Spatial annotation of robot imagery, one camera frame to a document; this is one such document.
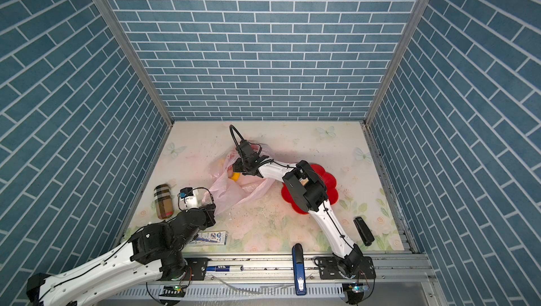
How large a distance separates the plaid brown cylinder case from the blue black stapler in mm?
550

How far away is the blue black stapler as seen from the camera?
2.27 feet

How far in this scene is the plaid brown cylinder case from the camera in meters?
0.86

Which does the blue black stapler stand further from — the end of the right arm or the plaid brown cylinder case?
the plaid brown cylinder case
